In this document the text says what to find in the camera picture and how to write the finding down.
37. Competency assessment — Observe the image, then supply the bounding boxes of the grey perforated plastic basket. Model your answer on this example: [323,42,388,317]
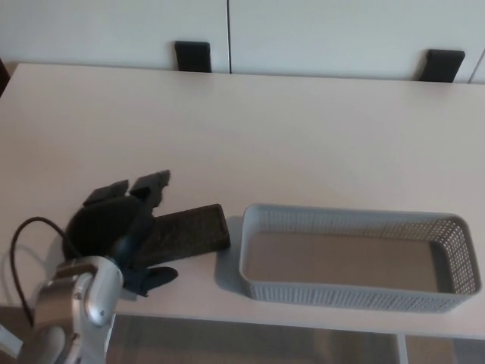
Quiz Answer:
[240,202,480,314]

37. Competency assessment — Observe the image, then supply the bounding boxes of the dark grey whiteboard eraser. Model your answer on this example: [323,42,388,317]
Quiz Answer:
[133,202,233,268]

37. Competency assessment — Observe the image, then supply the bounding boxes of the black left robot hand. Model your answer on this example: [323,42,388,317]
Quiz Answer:
[62,169,180,301]

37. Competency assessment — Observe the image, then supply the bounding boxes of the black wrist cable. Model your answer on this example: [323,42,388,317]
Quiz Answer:
[10,215,83,328]

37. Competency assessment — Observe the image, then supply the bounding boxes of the dark brown wooden furniture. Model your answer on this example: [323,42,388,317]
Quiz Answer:
[0,55,11,99]

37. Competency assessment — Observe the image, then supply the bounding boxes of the white cabinet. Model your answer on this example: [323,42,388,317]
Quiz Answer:
[0,0,485,85]

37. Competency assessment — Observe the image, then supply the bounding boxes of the black cabinet handle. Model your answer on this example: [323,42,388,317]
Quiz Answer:
[418,49,467,83]
[174,39,211,73]

